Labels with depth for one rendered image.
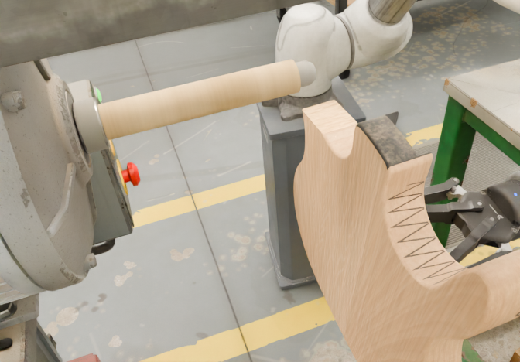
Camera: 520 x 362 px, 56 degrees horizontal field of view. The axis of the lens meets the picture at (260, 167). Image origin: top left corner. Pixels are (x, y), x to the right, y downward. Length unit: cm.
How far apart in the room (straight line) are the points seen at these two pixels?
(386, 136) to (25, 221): 30
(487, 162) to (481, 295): 207
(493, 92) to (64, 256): 91
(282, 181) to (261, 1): 124
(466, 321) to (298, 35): 98
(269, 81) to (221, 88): 4
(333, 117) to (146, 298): 142
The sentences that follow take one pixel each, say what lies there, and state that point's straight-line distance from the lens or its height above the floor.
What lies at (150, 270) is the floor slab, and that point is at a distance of 197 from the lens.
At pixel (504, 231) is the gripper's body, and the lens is 69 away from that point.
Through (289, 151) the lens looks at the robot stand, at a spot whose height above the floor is 62.
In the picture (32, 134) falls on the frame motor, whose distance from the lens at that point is 35.
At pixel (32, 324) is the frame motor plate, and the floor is 110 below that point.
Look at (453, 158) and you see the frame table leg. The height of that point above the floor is 75.
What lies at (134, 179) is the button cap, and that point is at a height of 98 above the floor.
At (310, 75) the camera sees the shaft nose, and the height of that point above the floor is 125.
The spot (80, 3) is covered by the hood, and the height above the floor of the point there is 141.
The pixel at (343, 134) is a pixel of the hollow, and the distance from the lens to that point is 56.
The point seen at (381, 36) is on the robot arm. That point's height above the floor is 91.
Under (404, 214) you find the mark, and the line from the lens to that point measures 48.
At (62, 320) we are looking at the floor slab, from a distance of 195.
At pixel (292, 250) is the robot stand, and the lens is 169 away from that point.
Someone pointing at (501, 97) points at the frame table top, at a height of 93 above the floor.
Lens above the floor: 149
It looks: 40 degrees down
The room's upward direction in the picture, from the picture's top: 5 degrees counter-clockwise
